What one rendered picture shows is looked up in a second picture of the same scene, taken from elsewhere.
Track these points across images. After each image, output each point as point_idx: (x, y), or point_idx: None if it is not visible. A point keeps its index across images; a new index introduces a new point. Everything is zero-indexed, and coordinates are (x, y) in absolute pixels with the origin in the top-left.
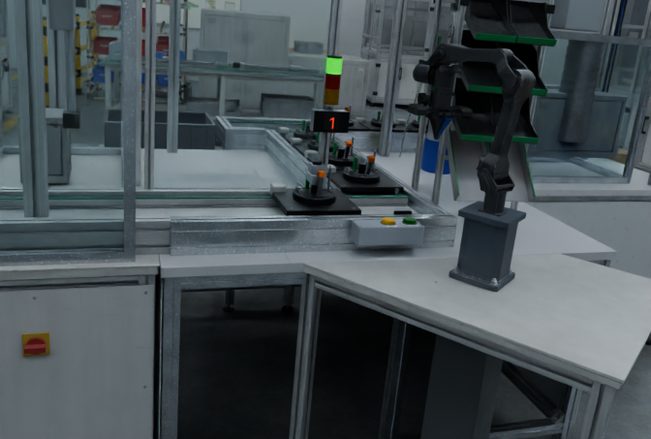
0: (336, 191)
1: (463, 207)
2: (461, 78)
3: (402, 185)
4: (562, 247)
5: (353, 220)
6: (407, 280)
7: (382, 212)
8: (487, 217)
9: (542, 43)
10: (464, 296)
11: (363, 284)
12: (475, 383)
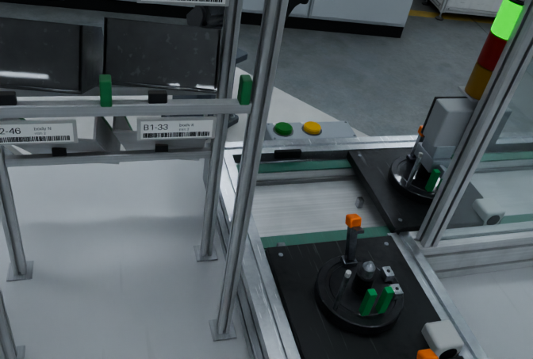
0: (394, 213)
1: (239, 56)
2: (174, 30)
3: (262, 277)
4: (11, 179)
5: (356, 135)
6: (285, 119)
7: (307, 213)
8: (220, 40)
9: None
10: (234, 97)
11: (328, 116)
12: None
